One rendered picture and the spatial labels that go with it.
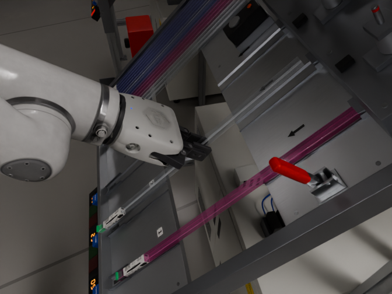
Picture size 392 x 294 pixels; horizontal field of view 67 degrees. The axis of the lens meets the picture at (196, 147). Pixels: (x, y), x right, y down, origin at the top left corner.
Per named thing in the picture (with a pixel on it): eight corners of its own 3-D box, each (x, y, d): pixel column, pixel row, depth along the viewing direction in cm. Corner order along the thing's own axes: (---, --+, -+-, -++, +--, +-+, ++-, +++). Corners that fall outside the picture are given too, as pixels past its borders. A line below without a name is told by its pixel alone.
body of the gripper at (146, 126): (118, 122, 37) (191, 146, 43) (114, 76, 43) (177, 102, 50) (94, 160, 41) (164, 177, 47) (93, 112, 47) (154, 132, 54)
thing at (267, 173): (122, 280, 56) (115, 280, 55) (121, 273, 57) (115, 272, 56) (375, 107, 36) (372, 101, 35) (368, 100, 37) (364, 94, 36)
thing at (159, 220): (125, 329, 54) (109, 330, 52) (110, 103, 97) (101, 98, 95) (199, 287, 46) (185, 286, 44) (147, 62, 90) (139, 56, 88)
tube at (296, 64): (102, 233, 63) (97, 232, 62) (102, 227, 64) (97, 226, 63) (305, 65, 43) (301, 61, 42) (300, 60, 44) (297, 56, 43)
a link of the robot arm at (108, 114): (103, 111, 36) (126, 119, 37) (101, 71, 41) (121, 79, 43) (77, 156, 40) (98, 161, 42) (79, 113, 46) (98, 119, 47)
